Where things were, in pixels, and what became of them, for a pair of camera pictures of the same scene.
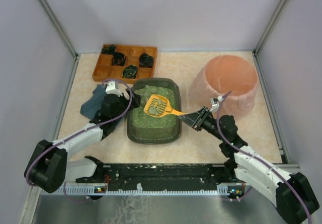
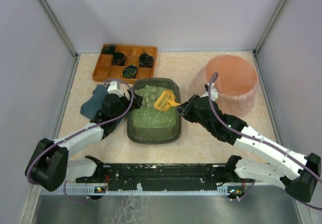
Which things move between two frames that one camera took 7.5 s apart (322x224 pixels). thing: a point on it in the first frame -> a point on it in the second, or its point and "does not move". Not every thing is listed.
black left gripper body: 131,99 does not move
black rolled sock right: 145,60 does not move
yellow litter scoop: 158,105 -> 165,101
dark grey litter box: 142,129 does not move
